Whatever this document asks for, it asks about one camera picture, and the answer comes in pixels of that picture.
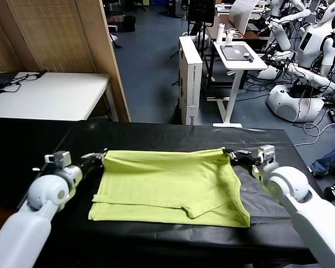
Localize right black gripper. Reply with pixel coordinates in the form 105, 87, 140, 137
222, 149, 262, 170

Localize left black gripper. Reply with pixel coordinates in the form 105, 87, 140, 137
78, 149, 108, 179

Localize lime green t-shirt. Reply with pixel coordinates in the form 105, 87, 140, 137
88, 147, 251, 227

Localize black plastic table cover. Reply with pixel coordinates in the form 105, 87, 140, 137
5, 122, 335, 268

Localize white rectangular table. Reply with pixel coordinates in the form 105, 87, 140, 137
0, 71, 119, 122

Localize black side table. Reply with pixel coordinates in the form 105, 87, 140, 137
0, 117, 79, 210

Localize dark sneaker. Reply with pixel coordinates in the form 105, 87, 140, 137
308, 165, 326, 179

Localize tall white cardboard box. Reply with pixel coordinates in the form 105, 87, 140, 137
178, 36, 203, 126

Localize white standing desk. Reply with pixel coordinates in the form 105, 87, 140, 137
206, 41, 269, 128

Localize blue jeans leg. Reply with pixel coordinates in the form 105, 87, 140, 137
314, 139, 335, 175

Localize grey closed laptop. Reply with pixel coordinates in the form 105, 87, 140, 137
220, 45, 253, 61

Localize white cup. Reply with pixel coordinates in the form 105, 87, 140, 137
224, 30, 237, 45

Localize brown wooden desk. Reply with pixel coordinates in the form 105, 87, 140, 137
206, 13, 271, 42

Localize white water bottle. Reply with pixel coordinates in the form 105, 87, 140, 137
215, 23, 226, 45

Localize black flat bag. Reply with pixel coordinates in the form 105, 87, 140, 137
0, 72, 19, 92

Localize white humanoid robot with base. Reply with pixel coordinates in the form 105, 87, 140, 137
266, 0, 335, 123

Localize wooden folding screen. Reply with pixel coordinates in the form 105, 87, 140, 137
0, 0, 131, 123

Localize black waste bin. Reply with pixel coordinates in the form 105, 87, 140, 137
124, 15, 137, 33

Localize white curved panel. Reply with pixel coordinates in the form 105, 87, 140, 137
229, 0, 260, 35

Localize black monitor on stand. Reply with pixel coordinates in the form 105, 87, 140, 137
170, 0, 216, 87

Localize right grey wrist camera box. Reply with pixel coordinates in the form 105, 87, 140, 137
257, 145, 276, 165

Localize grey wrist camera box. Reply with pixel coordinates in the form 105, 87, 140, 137
44, 151, 73, 168
257, 145, 276, 165

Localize left grey wrist camera box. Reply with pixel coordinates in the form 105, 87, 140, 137
44, 151, 73, 168

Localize white floor cable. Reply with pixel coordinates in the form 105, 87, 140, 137
293, 119, 335, 147

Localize black cable with adapter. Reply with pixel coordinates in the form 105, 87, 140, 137
0, 69, 48, 94

